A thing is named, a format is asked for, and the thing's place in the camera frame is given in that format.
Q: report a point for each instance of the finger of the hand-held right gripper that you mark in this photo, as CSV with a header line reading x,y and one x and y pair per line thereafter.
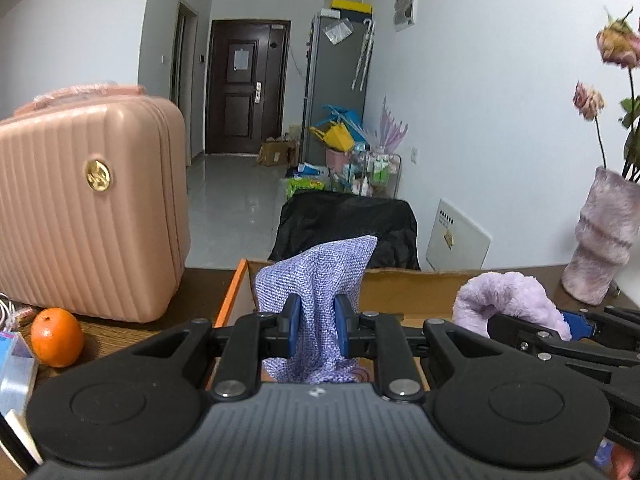
x,y
579,321
550,347

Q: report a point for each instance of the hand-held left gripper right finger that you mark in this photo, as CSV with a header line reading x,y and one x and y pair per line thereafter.
x,y
341,323

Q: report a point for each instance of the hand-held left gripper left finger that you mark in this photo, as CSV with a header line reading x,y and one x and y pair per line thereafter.
x,y
294,321

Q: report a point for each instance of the red cardboard box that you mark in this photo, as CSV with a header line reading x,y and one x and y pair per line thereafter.
x,y
400,290

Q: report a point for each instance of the purple fluffy plush item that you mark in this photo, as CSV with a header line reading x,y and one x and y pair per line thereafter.
x,y
510,292

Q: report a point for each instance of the purple textured vase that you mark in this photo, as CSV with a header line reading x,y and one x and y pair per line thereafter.
x,y
600,240

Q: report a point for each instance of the green and white packets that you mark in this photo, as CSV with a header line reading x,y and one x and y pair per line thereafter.
x,y
305,182

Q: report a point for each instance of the white flat panel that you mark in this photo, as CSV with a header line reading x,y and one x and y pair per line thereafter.
x,y
455,240

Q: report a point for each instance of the pink bucket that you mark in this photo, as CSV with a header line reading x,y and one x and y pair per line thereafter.
x,y
337,160

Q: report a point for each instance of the purple decorative wings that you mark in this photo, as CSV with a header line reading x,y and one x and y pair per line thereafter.
x,y
390,127

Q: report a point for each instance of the blue plastic stool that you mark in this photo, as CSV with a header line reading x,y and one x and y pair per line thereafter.
x,y
340,112

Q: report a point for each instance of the dark brown door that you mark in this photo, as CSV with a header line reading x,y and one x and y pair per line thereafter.
x,y
225,120

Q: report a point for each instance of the grey refrigerator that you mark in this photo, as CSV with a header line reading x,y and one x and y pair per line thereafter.
x,y
330,90

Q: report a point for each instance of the pink ribbed suitcase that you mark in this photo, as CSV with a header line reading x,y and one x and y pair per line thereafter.
x,y
75,235

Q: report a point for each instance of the orange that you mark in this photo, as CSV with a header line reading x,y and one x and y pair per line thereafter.
x,y
56,337

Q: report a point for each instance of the white paper sheet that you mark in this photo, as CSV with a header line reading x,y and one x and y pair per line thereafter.
x,y
240,59

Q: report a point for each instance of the white folded umbrella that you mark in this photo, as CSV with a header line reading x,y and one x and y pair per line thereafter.
x,y
363,55

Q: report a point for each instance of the dried rose bouquet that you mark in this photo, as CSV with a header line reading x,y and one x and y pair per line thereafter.
x,y
620,42

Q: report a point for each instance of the blue tissue packet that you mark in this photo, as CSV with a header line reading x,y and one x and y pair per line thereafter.
x,y
15,370

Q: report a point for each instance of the yellow box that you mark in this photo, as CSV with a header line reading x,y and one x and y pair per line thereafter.
x,y
352,6

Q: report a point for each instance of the white electrical panel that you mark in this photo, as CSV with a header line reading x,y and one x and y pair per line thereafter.
x,y
405,6

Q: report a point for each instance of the wall socket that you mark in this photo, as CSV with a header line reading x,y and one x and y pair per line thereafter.
x,y
414,155

